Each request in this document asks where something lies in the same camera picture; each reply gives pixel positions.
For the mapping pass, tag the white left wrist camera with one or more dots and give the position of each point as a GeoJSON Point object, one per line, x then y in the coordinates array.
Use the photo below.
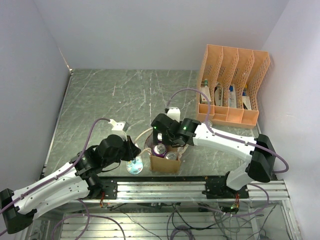
{"type": "Point", "coordinates": [119, 128]}

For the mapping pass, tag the silver top soda can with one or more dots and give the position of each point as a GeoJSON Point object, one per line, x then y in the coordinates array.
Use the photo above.
{"type": "Point", "coordinates": [171, 155]}

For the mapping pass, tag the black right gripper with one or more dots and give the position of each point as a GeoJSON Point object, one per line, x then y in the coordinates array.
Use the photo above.
{"type": "Point", "coordinates": [155, 135]}

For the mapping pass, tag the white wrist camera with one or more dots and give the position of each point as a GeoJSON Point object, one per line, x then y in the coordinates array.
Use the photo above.
{"type": "Point", "coordinates": [119, 128]}
{"type": "Point", "coordinates": [174, 113]}

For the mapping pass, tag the blue correction tape package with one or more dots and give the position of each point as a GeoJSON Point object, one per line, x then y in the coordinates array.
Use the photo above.
{"type": "Point", "coordinates": [135, 166]}

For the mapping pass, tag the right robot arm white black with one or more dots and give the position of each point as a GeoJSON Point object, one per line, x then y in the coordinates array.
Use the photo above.
{"type": "Point", "coordinates": [255, 152]}

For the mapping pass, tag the purple Fanta can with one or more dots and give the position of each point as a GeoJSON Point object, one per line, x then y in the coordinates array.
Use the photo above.
{"type": "Point", "coordinates": [210, 124]}

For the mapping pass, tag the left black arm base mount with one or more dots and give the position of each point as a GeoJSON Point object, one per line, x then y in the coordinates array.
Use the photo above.
{"type": "Point", "coordinates": [109, 190]}

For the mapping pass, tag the white blue tube box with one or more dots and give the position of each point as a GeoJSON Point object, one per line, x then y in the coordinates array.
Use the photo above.
{"type": "Point", "coordinates": [232, 98]}

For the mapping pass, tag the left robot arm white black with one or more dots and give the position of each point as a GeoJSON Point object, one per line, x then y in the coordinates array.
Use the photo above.
{"type": "Point", "coordinates": [77, 179]}

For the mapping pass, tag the orange plastic file organizer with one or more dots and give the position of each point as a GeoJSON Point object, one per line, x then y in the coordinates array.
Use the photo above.
{"type": "Point", "coordinates": [231, 66]}

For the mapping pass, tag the white red box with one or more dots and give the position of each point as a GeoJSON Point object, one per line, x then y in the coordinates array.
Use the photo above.
{"type": "Point", "coordinates": [205, 96]}

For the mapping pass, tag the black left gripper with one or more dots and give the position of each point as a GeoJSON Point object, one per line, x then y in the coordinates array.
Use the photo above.
{"type": "Point", "coordinates": [132, 150]}

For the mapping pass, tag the aluminium frame rail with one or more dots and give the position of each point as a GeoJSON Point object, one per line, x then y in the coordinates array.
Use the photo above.
{"type": "Point", "coordinates": [129, 192]}

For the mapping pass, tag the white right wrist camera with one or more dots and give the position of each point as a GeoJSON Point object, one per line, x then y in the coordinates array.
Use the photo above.
{"type": "Point", "coordinates": [174, 113]}

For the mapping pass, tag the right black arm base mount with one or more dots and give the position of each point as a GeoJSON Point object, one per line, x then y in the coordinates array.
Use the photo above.
{"type": "Point", "coordinates": [216, 188]}

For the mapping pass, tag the canvas bag with rope handles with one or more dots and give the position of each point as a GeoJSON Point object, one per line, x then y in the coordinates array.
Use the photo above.
{"type": "Point", "coordinates": [160, 164]}

